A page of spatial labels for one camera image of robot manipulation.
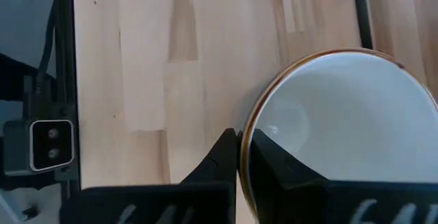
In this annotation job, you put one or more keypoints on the wooden shelf black metal frame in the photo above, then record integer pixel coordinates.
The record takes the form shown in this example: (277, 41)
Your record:
(362, 11)

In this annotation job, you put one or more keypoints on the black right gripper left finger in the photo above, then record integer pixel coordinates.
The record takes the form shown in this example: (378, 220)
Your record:
(212, 196)

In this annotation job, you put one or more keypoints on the black table-level camera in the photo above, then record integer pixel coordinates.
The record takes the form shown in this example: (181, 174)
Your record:
(51, 145)

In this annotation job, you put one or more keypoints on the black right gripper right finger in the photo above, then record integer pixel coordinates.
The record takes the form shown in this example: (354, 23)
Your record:
(284, 189)

